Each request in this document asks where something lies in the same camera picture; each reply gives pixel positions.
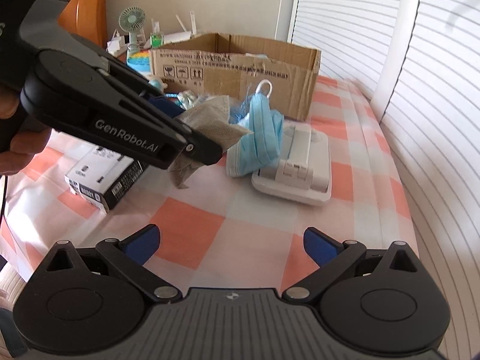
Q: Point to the hand sanitizer bottle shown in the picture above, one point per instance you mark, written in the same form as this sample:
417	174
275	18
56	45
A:
157	37

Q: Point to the cardboard box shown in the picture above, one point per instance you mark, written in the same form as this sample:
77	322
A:
240	78

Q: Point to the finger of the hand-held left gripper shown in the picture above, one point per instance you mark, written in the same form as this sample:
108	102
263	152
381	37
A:
195	146
165	103

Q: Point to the orange checked tablecloth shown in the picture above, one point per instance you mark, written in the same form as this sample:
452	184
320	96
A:
195	232

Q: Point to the blue round toy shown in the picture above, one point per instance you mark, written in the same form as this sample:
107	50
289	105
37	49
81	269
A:
155	82

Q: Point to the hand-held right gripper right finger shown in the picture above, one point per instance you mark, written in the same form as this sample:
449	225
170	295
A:
318	247

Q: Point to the rainbow pop-it toy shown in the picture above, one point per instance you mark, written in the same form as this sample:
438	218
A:
138	63

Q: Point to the white plastic device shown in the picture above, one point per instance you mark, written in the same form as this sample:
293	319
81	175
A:
296	180

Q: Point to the white louvered door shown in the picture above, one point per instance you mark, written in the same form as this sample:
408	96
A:
431	120

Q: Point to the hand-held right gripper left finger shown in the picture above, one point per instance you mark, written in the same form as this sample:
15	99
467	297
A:
144	245

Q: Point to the black and white pen box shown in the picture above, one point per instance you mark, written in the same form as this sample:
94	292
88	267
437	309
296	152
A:
112	180

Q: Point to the white router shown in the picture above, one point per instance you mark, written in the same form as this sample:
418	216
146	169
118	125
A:
178	37

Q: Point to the person's left hand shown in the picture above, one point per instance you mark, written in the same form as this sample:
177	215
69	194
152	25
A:
22	150

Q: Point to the blue face mask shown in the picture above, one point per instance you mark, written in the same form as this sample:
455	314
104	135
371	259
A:
236	167
258	135

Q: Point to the green desk fan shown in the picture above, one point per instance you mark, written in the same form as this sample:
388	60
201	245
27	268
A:
132	20

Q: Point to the white pole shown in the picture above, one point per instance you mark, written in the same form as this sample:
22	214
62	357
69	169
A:
397	45

